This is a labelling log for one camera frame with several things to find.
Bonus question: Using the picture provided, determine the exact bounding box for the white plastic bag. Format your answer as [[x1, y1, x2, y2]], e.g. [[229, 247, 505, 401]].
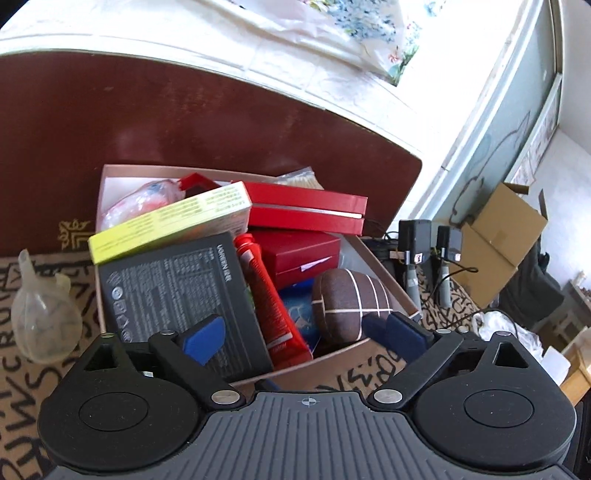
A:
[[475, 309, 541, 356]]

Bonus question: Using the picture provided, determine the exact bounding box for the yellow and white carton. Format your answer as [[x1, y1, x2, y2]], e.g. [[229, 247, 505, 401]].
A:
[[88, 181, 253, 265]]

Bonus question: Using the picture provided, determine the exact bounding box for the dark brown wooden headboard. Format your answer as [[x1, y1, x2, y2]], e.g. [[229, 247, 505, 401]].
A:
[[0, 50, 423, 257]]

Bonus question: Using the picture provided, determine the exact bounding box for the small red box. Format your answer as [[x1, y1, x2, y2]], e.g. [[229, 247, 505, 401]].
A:
[[252, 229, 342, 291]]

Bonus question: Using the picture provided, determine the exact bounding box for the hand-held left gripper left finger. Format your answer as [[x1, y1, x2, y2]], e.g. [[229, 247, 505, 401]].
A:
[[79, 315, 246, 411]]

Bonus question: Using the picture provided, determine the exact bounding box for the black printed box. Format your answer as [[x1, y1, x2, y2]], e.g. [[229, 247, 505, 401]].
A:
[[98, 231, 274, 384]]

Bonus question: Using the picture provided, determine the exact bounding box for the brown cardboard shoe box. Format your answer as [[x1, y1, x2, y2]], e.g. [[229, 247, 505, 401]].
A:
[[95, 164, 423, 393]]

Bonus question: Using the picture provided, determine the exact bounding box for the cotton swab bag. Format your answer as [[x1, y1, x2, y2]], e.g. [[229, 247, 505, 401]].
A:
[[277, 168, 325, 191]]

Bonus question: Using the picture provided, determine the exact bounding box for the large red box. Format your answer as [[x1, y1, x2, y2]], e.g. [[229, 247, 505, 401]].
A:
[[243, 181, 369, 234]]

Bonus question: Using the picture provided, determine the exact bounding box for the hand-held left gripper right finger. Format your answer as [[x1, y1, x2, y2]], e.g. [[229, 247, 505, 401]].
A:
[[361, 311, 530, 411]]

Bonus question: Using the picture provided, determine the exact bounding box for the light wooden furniture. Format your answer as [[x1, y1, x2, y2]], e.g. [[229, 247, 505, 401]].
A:
[[554, 272, 591, 402]]

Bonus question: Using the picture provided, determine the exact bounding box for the dark cloth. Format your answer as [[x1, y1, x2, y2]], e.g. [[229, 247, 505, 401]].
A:
[[501, 240, 565, 319]]

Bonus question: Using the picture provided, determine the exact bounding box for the brown pouch with white stripes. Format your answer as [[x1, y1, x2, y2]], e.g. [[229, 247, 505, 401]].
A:
[[311, 269, 395, 342]]

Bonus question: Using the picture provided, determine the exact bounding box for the blue packet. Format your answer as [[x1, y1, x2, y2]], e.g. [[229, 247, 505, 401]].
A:
[[279, 285, 324, 356]]

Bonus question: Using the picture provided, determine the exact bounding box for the brown letter-printed blanket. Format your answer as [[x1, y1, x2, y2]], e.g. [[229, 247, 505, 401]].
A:
[[0, 251, 485, 480]]

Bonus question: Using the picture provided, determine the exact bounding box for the clear plastic funnel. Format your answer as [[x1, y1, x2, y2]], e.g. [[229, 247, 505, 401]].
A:
[[10, 249, 84, 365]]

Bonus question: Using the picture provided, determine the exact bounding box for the red open carton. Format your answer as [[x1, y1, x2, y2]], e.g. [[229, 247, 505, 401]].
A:
[[178, 172, 222, 201]]

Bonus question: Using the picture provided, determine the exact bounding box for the red tube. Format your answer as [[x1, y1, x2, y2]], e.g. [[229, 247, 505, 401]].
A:
[[233, 233, 314, 370]]

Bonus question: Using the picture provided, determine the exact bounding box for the open plain cardboard carton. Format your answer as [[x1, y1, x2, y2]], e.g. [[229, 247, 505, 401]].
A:
[[455, 182, 549, 308]]

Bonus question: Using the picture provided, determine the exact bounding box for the pink plastic bag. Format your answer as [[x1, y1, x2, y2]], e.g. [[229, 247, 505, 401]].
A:
[[100, 179, 185, 232]]

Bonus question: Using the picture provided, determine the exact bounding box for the floral cloth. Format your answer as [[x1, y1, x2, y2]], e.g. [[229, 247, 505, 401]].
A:
[[194, 0, 423, 88]]

